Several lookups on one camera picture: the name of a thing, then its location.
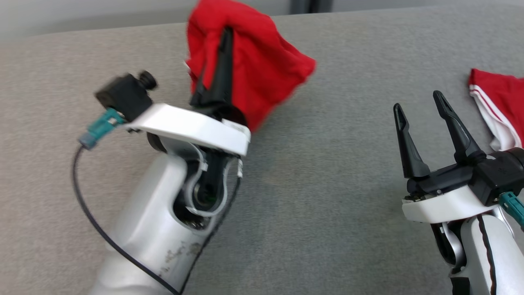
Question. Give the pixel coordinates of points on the grey partition joint post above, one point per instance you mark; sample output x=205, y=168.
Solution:
x=311, y=6

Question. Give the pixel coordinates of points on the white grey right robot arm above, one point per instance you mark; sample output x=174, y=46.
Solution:
x=491, y=262

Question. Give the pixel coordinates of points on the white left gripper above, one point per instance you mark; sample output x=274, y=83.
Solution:
x=192, y=127

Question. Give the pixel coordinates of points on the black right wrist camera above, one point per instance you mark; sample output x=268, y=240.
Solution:
x=499, y=176

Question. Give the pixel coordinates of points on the red shorts with white stripe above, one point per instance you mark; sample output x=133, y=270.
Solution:
x=266, y=69

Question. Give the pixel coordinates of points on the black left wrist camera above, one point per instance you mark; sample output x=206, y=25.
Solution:
x=123, y=96

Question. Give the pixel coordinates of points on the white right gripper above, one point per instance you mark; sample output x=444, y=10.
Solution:
x=446, y=205

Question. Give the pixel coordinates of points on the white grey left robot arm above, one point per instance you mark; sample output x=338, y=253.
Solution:
x=151, y=229

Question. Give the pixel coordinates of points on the red Bulls 23 jersey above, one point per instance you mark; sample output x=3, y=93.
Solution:
x=507, y=102

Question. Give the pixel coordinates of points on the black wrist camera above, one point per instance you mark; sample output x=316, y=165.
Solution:
x=499, y=176
x=123, y=96

